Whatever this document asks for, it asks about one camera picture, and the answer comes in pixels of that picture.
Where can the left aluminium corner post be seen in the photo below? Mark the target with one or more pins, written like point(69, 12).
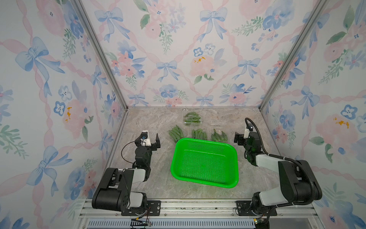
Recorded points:
point(85, 21)

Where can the aluminium front rail frame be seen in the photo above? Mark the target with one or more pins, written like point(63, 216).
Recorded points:
point(198, 214)

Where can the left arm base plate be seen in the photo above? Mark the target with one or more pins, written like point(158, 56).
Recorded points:
point(150, 208)

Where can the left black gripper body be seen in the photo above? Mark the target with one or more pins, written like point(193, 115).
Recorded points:
point(153, 147)

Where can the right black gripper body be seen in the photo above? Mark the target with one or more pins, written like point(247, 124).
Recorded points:
point(245, 145)

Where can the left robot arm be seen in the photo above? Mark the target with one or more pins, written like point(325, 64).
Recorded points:
point(114, 191)

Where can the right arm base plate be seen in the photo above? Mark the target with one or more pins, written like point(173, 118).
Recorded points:
point(248, 208)

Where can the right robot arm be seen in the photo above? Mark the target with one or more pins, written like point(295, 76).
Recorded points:
point(297, 182)

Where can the clear pepper container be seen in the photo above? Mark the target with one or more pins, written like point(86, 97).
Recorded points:
point(192, 118)
point(219, 136)
point(200, 134)
point(176, 133)

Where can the bright green plastic basket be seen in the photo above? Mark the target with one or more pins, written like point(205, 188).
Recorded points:
point(205, 162)

